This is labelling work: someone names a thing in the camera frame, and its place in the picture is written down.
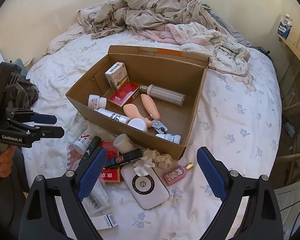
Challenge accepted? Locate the brown cardboard box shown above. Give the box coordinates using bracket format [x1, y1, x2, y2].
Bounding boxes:
[65, 45, 210, 160]

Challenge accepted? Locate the pink perfume bottle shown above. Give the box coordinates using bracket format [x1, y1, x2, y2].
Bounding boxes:
[164, 162, 194, 186]

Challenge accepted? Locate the black lipstick box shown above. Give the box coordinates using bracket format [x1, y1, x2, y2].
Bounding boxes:
[105, 149, 143, 168]

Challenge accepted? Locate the white green medicine box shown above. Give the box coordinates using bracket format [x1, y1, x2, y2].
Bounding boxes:
[105, 62, 129, 90]

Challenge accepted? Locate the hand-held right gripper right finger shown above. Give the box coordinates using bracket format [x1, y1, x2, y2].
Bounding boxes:
[197, 146, 283, 240]

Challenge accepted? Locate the white cabinet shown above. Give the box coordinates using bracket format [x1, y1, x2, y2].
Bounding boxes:
[274, 180, 300, 230]

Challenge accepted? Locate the white wide-cap jar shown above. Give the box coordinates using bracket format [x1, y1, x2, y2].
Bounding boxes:
[127, 118, 148, 132]

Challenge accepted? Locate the white blue medicine box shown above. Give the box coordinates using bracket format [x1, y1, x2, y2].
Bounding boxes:
[90, 212, 119, 230]

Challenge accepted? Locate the corn-shaped light bulb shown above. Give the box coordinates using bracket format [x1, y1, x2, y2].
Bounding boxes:
[139, 84, 186, 107]

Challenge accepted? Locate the red gold-print cigarette box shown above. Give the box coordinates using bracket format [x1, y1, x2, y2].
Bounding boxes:
[99, 167, 124, 182]

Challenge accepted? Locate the camouflage cloth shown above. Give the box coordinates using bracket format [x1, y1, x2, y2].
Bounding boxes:
[14, 76, 39, 105]

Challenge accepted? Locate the pink white blanket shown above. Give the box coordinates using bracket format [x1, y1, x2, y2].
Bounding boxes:
[137, 22, 257, 90]

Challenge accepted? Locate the teal book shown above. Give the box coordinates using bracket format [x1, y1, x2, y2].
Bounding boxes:
[14, 59, 28, 77]

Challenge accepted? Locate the grey cloth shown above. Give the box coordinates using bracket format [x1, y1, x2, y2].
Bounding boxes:
[210, 9, 273, 55]

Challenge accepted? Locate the person's left hand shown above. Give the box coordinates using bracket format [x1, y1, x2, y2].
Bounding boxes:
[0, 145, 15, 178]

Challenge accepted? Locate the white floral bed sheet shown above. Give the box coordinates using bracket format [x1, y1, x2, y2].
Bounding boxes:
[22, 27, 283, 240]

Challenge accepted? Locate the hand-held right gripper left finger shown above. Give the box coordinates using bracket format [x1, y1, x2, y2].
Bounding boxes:
[19, 147, 108, 240]

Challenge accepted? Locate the small white patterned bottle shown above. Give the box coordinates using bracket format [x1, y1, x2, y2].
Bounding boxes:
[88, 94, 107, 110]

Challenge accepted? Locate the pink pet nail clipper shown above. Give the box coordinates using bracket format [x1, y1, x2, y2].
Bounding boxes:
[123, 94, 169, 134]

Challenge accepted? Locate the pink toe separator pack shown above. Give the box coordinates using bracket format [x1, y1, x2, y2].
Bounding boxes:
[65, 144, 84, 170]

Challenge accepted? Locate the clear plastic bag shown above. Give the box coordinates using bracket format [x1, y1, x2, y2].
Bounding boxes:
[81, 177, 110, 214]

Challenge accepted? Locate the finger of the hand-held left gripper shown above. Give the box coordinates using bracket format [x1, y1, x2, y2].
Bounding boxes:
[6, 107, 57, 125]
[7, 120, 65, 140]

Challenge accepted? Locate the checked floral quilt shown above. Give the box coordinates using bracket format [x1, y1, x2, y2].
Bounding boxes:
[44, 0, 220, 55]

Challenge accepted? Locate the blue packet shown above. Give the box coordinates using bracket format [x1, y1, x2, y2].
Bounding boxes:
[277, 15, 293, 40]

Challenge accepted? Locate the wooden shelf frame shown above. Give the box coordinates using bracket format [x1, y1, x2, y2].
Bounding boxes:
[277, 15, 300, 188]

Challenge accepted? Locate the beige scrunchie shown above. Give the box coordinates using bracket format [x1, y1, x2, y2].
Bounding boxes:
[143, 148, 173, 169]

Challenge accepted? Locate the small white medicine bottle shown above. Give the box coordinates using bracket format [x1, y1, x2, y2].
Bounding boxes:
[73, 131, 94, 153]

